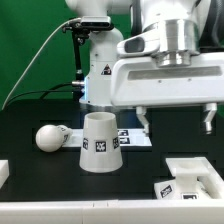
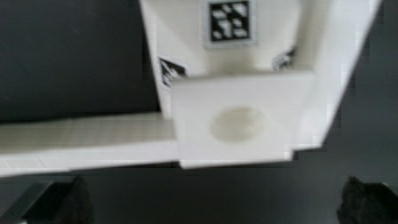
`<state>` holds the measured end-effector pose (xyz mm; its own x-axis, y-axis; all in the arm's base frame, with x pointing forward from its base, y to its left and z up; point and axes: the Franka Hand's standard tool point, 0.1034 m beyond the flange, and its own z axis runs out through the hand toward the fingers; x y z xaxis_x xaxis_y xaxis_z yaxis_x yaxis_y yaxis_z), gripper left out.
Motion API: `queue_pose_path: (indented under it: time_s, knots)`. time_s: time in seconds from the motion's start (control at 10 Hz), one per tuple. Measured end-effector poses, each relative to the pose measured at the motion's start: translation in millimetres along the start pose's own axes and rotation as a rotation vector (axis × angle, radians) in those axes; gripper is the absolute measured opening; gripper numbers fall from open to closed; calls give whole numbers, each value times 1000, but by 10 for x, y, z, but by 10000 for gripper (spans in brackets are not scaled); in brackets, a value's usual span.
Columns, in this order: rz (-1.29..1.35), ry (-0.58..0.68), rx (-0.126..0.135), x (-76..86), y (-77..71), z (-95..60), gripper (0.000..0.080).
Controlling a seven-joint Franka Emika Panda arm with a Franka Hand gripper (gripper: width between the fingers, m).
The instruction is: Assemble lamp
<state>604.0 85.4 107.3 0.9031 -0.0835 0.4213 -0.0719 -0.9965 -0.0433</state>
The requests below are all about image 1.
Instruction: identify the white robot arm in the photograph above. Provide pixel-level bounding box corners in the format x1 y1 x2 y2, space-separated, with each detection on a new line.
65 0 224 133

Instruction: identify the white square lamp base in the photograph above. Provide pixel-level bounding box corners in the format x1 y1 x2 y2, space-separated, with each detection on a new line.
154 157 213 200

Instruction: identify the white L-shaped fence wall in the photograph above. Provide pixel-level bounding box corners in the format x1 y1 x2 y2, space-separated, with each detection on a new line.
0 158 224 224

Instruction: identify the white conical lamp shade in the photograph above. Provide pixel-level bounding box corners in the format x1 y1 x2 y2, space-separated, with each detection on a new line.
79 112 123 173

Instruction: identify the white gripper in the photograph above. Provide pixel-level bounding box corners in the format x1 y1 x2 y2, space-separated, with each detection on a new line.
110 31 224 135

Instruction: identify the white marker tag sheet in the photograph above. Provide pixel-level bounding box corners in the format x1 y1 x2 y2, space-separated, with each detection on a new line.
63 129 152 147

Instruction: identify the white lamp bulb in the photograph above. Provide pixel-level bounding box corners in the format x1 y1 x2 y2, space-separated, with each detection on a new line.
35 125 72 153

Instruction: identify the black camera on stand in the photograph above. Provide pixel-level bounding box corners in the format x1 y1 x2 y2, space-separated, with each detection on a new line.
62 16 114 100

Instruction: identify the grey camera cable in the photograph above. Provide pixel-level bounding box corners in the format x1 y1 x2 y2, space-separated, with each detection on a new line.
1 18 83 111

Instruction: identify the black cable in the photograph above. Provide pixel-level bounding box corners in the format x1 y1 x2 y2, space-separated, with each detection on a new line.
1 83 81 109

